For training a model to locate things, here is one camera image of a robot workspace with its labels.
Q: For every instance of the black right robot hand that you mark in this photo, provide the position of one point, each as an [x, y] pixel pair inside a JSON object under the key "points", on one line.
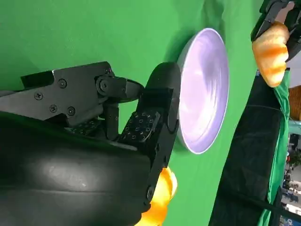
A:
{"points": [[70, 169]]}

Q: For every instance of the lilac plate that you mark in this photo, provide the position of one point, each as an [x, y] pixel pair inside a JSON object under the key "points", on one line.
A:
{"points": [[204, 94]]}

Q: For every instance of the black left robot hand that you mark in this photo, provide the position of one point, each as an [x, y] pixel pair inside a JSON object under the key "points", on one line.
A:
{"points": [[294, 28]]}

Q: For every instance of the orange and white bread roll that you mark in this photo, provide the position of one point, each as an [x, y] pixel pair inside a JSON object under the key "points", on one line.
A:
{"points": [[270, 54], [162, 195]]}

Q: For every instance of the black backdrop curtain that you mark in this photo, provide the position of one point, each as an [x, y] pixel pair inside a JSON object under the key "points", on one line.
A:
{"points": [[247, 141]]}

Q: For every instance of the green table cloth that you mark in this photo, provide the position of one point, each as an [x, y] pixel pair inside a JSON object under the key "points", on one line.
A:
{"points": [[70, 35]]}

